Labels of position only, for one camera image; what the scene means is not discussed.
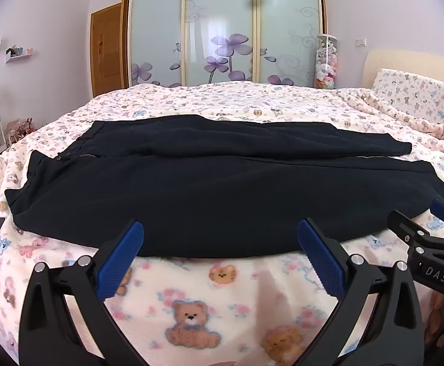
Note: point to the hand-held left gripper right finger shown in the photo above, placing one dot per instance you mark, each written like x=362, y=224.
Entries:
x=321, y=263

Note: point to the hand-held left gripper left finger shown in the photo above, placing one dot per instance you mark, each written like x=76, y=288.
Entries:
x=122, y=259

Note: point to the black pants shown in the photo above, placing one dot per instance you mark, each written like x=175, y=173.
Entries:
x=214, y=198

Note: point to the teddy bear printed blanket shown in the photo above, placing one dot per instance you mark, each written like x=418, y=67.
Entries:
x=222, y=305

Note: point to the teddy bear printed pillow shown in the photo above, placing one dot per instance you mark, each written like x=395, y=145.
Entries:
x=412, y=93

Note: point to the cream headboard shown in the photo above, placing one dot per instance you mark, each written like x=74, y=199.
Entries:
x=393, y=63

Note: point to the clear tube of plush toys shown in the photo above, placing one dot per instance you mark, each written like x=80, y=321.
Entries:
x=326, y=63

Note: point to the wooden door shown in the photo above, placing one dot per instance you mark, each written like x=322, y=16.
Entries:
x=105, y=49

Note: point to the floral glass sliding wardrobe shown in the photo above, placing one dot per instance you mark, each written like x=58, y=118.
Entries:
x=225, y=26

